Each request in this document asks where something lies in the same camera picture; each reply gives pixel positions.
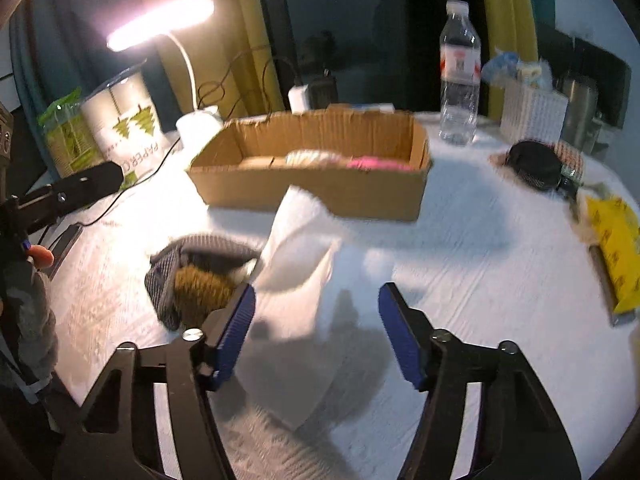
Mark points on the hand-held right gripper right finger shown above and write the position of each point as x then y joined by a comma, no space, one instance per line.
400,335

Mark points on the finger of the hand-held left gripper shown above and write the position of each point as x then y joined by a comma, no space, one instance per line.
90,182

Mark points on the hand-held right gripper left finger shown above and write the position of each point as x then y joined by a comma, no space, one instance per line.
235,330

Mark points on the brown plush toy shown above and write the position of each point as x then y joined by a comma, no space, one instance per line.
205,290

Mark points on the grey mesh cloth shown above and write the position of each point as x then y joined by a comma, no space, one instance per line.
165,280

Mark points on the white towel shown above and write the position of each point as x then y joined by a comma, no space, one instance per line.
300,260

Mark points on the cardboard box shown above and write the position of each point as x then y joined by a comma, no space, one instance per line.
310,195

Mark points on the person's left forearm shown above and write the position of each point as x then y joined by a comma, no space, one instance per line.
25,320

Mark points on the pink soft item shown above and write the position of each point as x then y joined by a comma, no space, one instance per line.
372,164

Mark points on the cream soft item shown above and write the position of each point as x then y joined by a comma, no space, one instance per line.
310,157

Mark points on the person's left hand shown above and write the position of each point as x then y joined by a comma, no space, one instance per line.
42,256

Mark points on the green package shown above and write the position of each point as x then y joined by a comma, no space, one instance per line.
65,135

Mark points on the white paper cup package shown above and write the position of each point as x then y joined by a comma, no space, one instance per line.
130,120

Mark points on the white desk lamp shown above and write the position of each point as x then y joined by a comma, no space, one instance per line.
165,20

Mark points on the white charger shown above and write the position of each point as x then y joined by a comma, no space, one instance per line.
300,100

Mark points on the yellow-green curtain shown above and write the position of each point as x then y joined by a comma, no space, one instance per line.
250,20
507,20

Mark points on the blue tissue pack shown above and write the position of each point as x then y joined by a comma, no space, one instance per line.
372,108

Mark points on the clear plastic water bottle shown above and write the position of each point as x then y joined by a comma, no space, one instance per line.
459,110

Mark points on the yellow packet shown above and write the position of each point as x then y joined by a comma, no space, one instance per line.
617,250

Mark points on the black power adapter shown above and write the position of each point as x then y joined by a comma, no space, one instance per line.
322,90

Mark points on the white woven basket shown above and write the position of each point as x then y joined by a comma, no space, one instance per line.
532,110

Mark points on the blue plastic bag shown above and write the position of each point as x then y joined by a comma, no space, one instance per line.
500,66

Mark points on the steel tumbler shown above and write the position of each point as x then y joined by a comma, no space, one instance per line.
580,110

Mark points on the black monitor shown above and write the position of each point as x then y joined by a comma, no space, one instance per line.
600,60

